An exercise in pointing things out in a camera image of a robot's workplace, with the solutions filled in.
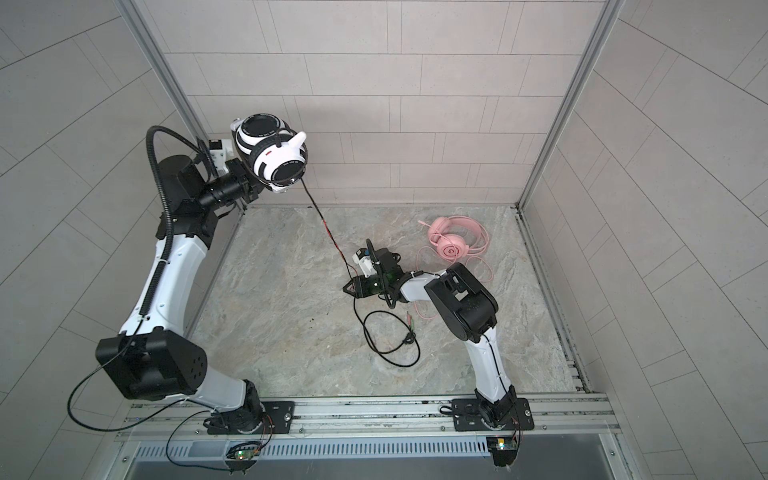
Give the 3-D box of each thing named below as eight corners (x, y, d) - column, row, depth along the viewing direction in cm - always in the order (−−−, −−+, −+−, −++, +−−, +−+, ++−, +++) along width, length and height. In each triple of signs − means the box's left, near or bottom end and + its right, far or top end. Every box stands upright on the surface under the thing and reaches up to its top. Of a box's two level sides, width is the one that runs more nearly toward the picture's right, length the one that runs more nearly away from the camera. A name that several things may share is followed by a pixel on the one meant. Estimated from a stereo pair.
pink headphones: (438, 266, 101) (441, 251, 94) (424, 235, 110) (425, 219, 103) (492, 252, 105) (499, 236, 98) (475, 223, 114) (480, 207, 107)
